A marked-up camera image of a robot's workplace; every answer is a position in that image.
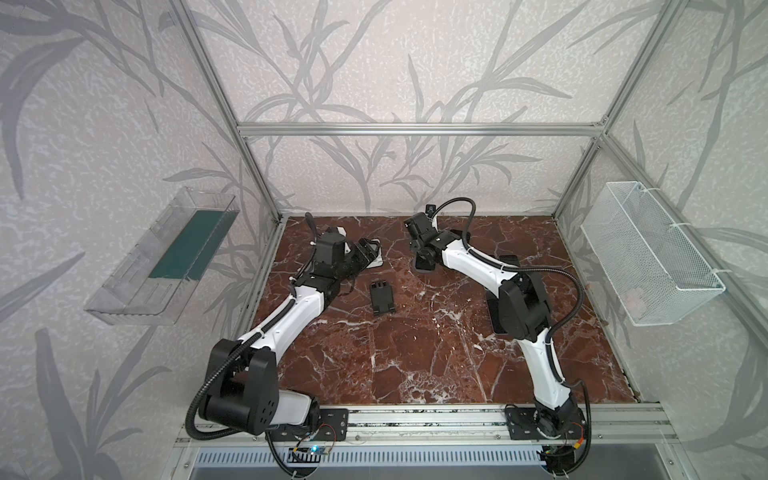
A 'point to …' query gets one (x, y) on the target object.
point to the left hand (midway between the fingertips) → (380, 241)
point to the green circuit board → (312, 454)
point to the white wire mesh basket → (657, 274)
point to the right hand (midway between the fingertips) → (425, 228)
